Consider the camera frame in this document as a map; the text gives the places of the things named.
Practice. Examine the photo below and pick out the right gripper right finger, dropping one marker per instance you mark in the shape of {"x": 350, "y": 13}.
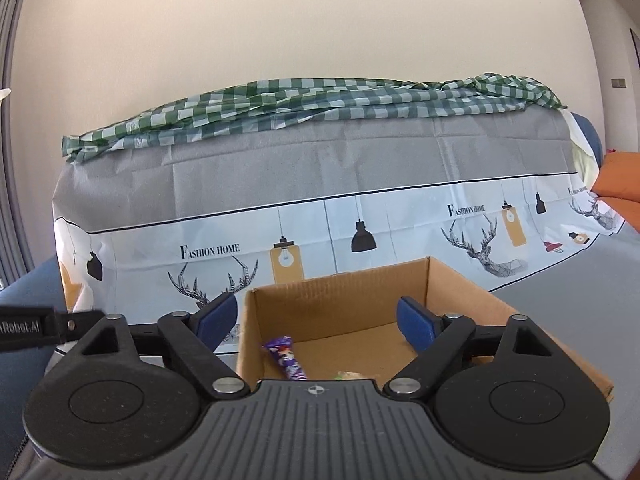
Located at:
{"x": 456, "y": 357}

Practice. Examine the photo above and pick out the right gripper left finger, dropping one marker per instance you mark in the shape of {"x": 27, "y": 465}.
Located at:
{"x": 171, "y": 359}

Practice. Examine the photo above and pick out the purple cartoon snack packet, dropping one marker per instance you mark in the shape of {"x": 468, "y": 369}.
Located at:
{"x": 281, "y": 350}

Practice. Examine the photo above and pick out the clear peanut bag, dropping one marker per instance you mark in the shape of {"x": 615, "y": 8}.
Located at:
{"x": 345, "y": 375}

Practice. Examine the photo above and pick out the cardboard box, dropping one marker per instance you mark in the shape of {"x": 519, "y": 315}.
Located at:
{"x": 350, "y": 322}

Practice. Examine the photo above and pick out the deer print sofa cover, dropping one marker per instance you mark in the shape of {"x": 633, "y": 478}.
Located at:
{"x": 318, "y": 229}

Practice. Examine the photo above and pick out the orange cushion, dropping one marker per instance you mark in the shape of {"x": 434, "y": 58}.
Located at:
{"x": 618, "y": 184}

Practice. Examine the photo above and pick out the green checkered cloth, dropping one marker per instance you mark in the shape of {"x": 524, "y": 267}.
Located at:
{"x": 274, "y": 104}

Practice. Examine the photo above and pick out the wall switch plate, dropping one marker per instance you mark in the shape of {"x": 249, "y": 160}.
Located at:
{"x": 618, "y": 82}

